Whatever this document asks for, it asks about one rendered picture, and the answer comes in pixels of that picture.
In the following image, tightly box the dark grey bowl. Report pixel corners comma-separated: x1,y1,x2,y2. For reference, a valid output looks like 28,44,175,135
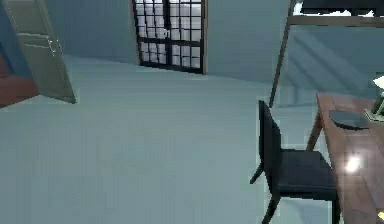
328,109,371,131

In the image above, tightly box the white table lamp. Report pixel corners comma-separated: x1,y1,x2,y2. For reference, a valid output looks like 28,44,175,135
363,75,384,123

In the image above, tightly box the black grid glass door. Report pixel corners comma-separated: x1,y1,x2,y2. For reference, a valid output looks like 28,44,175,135
130,0,209,75

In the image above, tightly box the black chair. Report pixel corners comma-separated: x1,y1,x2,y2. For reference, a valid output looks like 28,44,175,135
249,99,342,224

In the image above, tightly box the brown wooden shelf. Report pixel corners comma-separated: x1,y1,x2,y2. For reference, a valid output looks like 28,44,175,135
268,0,384,108

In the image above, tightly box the pale olive room door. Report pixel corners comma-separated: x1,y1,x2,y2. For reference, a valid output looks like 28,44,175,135
3,0,77,105

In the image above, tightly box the brown wooden table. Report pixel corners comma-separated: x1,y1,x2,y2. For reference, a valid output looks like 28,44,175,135
306,92,384,224

